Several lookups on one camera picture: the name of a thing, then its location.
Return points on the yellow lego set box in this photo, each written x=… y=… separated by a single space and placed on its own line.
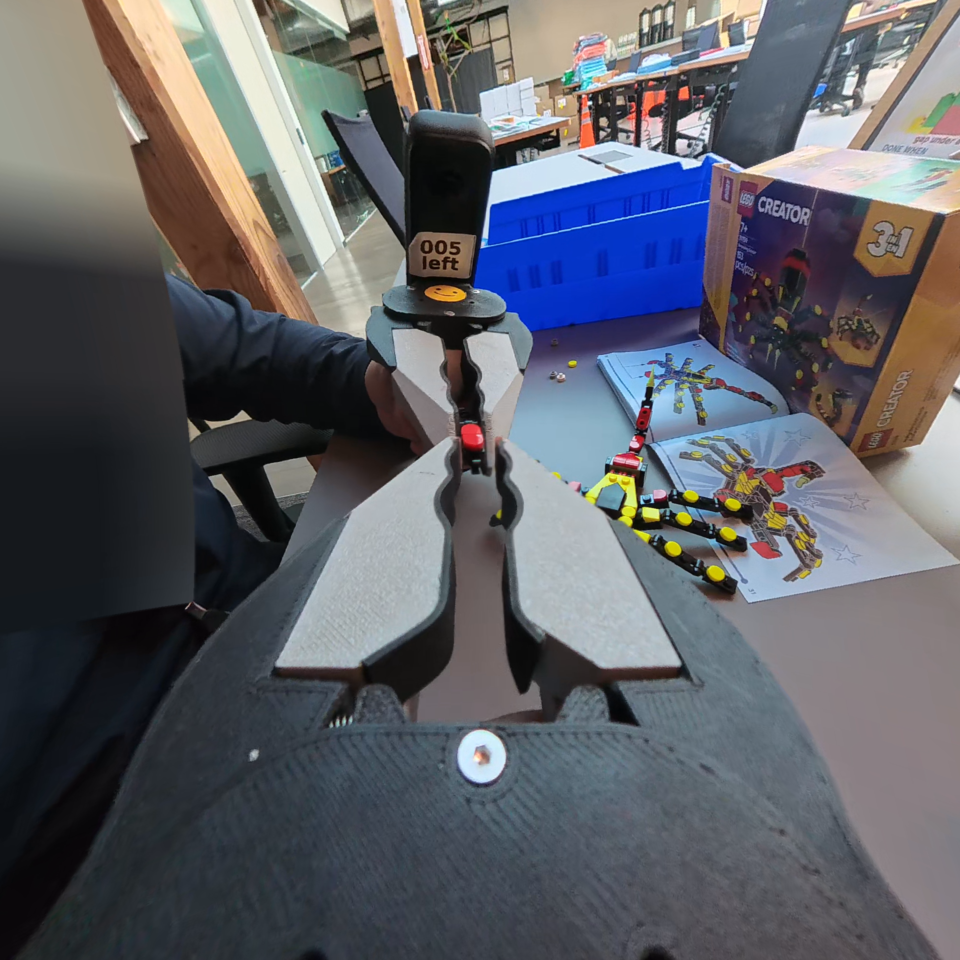
x=825 y=300

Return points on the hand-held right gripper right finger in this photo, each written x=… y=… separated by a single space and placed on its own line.
x=592 y=592

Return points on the red black lego scorpion model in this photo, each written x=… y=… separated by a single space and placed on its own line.
x=626 y=469

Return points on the white printed instruction sign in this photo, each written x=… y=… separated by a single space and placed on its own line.
x=930 y=112

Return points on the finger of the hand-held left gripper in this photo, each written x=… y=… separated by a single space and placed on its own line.
x=501 y=375
x=420 y=382

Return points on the orange traffic cone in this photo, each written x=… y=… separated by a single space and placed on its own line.
x=586 y=124

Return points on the person's left forearm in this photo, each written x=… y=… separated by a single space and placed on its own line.
x=262 y=352

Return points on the spider picture instruction booklet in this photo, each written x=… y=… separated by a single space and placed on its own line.
x=727 y=405

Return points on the person's left hand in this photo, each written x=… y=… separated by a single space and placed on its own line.
x=390 y=405

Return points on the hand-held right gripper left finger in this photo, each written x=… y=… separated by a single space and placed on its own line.
x=367 y=592

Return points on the wooden pillar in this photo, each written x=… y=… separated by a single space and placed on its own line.
x=187 y=150

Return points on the scorpion picture instruction booklet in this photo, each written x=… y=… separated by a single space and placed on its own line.
x=862 y=540

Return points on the black lego leg red tip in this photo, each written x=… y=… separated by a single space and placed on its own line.
x=472 y=436

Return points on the black armrest chair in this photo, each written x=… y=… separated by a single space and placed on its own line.
x=247 y=457

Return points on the plywood sign stand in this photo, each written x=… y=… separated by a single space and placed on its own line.
x=877 y=97

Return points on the black slim chair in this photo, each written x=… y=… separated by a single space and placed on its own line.
x=367 y=165

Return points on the blue plastic bin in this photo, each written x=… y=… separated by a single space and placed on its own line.
x=600 y=277
x=600 y=206

